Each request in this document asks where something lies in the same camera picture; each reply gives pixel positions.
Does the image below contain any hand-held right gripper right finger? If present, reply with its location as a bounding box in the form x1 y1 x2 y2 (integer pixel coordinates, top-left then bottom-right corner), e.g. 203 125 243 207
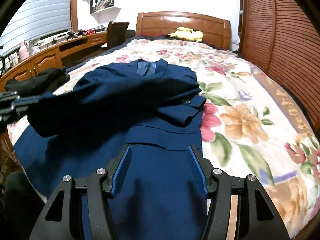
187 145 291 240

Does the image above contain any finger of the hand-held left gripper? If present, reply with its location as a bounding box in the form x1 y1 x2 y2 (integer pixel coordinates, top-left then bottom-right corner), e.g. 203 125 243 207
0 106 30 123
0 91 42 108

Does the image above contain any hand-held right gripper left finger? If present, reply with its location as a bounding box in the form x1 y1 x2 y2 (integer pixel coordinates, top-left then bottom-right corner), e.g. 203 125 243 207
29 144 132 240

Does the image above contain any navy blue suit jacket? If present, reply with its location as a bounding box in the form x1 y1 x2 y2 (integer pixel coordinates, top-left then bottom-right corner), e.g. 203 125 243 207
12 59 208 240

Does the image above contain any black cloth garment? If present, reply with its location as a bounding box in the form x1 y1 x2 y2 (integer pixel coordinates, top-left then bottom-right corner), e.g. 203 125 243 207
4 66 71 98

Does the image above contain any long wooden desk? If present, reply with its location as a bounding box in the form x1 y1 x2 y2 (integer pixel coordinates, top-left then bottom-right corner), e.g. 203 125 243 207
0 29 108 93

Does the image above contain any pink bottle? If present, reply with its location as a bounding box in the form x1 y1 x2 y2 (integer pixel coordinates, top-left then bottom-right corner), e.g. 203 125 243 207
19 40 29 61

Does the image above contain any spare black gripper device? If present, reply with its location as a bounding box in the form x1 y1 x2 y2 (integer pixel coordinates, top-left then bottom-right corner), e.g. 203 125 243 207
66 29 87 40

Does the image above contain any grey window blind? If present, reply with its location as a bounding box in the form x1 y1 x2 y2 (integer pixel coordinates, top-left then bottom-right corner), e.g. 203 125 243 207
0 0 73 55

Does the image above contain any floral blanket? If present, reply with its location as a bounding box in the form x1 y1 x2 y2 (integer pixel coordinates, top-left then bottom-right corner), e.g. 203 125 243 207
7 38 320 240

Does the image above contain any dark wooden chair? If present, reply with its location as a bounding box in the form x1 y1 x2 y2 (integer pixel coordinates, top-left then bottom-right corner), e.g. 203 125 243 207
101 21 135 50

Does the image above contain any row of books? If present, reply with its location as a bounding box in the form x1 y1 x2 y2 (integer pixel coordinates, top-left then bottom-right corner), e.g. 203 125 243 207
96 0 115 11

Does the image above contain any yellow plush toy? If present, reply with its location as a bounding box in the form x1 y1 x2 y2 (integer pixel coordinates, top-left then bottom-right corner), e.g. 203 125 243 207
167 27 203 42

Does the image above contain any wooden bed headboard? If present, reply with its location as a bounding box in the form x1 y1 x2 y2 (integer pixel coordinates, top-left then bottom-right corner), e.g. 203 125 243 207
136 12 232 50

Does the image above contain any wooden louvred wardrobe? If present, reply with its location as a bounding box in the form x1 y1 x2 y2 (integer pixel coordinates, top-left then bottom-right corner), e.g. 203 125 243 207
237 0 320 133

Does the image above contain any wooden window frame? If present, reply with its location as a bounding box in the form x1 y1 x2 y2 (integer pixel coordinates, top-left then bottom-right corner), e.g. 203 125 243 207
0 0 82 58

